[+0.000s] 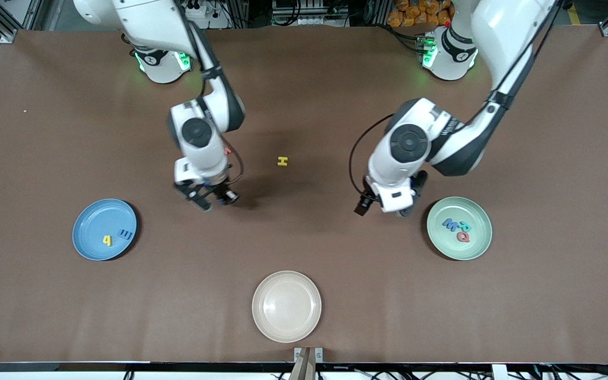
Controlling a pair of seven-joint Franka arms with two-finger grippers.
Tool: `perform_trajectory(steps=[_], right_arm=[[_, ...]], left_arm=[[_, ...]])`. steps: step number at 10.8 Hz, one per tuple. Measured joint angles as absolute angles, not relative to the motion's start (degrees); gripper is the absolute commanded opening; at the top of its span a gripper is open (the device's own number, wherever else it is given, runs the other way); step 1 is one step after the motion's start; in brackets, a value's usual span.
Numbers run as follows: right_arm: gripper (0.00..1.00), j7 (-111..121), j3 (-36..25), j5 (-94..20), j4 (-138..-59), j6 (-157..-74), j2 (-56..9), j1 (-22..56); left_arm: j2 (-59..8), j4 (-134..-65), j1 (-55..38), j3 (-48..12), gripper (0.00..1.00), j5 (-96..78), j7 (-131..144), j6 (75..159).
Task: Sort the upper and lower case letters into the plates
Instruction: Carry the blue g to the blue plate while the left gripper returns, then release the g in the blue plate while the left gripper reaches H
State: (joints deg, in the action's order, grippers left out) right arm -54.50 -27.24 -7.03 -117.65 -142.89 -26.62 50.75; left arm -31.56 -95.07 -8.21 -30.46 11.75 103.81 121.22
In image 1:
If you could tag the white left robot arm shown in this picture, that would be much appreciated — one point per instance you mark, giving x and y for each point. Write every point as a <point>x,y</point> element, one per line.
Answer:
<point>504,31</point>

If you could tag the light green plate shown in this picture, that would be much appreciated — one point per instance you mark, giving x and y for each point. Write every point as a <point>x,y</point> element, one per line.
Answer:
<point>459,253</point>

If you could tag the yellow foam letter H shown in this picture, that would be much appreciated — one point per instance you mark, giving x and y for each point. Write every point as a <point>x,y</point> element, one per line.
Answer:
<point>282,161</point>

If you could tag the red foam letter Q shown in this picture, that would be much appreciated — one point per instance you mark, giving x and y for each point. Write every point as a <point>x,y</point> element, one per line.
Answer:
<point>458,237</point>

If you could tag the white power strip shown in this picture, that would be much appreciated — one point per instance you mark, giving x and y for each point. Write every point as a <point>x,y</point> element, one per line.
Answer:
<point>214,24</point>

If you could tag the blue plate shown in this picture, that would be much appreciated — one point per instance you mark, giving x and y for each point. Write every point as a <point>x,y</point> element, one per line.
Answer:
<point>93,227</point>

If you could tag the metal table edge bracket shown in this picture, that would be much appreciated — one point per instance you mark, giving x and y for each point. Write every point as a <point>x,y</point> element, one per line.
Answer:
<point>319,354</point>

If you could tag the yellow foam letter y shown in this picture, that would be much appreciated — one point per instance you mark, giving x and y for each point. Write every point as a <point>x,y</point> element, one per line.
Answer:
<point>107,240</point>

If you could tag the table front edge rail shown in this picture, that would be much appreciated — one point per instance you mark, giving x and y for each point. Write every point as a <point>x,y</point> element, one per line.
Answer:
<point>72,365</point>

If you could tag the grey equipment rack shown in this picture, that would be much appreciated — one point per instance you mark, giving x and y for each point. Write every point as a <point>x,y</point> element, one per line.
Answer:
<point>309,13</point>

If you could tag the blue foam letter E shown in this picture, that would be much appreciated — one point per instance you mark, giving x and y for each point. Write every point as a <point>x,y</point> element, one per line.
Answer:
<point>125,234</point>

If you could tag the beige plate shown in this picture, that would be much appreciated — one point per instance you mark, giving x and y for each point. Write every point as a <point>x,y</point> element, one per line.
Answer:
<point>286,306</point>

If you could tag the tan wooden post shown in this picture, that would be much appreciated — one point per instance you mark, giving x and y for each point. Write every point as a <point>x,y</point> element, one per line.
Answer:
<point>304,367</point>

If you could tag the orange packets pile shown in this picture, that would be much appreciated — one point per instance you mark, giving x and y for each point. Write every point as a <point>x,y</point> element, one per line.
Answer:
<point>415,13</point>

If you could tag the teal foam letter R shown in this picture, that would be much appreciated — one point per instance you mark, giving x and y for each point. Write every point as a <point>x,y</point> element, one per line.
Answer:
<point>465,226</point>

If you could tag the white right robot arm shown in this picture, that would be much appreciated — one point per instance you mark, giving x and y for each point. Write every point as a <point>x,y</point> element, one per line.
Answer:
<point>145,16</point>

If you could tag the blue foam letter W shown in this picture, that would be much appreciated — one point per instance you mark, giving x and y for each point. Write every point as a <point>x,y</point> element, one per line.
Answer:
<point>449,225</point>

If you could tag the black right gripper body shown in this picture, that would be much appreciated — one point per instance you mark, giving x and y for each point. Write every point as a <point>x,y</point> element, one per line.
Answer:
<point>221,190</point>

